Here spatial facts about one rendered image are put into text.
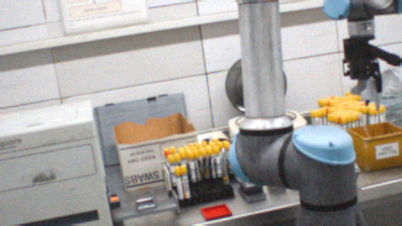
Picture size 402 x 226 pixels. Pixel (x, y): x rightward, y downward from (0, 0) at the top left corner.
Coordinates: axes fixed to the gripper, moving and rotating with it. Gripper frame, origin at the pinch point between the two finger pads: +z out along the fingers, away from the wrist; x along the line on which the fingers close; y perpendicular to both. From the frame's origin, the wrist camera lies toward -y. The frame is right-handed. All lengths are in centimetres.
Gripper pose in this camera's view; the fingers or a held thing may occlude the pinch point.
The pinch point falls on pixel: (373, 104)
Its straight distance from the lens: 163.0
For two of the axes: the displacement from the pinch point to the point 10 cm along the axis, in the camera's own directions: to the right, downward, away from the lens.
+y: -9.8, 1.6, -1.1
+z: 1.3, 9.7, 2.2
